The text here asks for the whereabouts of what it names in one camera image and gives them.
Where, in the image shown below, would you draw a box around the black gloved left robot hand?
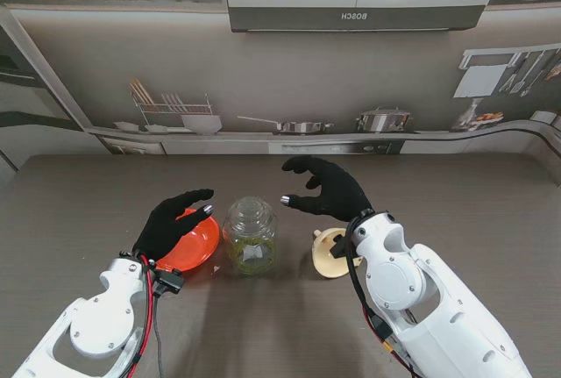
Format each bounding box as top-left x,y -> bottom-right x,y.
132,188 -> 215,260

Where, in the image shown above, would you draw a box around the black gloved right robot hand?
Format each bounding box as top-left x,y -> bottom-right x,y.
280,155 -> 374,224

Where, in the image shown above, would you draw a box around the orange plastic bowl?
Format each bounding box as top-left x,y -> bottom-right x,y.
153,207 -> 221,272

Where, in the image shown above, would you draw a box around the cream plastic funnel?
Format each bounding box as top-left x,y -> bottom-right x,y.
310,228 -> 364,279

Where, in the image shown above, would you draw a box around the clear glass jar lid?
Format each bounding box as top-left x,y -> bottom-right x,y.
227,196 -> 276,234

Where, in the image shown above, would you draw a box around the green mung beans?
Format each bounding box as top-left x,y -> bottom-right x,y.
225,237 -> 277,276

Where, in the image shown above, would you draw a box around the clear glass jar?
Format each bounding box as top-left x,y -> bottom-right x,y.
222,215 -> 281,277

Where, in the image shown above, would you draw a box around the printed kitchen backdrop banner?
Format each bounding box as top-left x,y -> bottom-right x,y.
0,0 -> 561,186

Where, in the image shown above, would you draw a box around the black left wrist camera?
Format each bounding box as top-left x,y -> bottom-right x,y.
153,268 -> 184,296

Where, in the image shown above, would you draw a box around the red cable on left arm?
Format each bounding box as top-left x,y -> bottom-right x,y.
126,254 -> 160,374

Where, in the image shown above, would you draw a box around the red cable on arm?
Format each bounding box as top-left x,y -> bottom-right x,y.
385,342 -> 417,374
126,254 -> 160,374

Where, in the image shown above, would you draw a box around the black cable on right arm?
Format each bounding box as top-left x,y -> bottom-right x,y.
344,218 -> 415,378

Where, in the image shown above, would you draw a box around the grey cable on left arm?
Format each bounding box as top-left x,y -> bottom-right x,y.
152,292 -> 167,378

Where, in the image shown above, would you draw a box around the red cable on right arm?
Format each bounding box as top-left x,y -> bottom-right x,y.
385,342 -> 417,374

